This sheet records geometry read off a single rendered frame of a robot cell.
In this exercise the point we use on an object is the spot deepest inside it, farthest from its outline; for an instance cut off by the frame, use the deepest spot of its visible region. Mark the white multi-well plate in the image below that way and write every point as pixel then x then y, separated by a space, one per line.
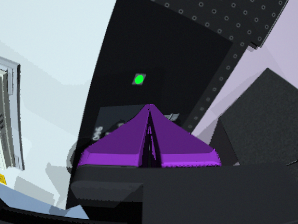
pixel 6 146

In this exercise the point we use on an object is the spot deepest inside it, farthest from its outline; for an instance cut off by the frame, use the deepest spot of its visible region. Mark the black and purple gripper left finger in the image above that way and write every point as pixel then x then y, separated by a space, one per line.
pixel 126 145

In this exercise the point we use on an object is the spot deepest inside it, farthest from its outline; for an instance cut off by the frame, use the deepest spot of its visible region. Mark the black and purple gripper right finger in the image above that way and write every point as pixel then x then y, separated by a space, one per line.
pixel 173 147

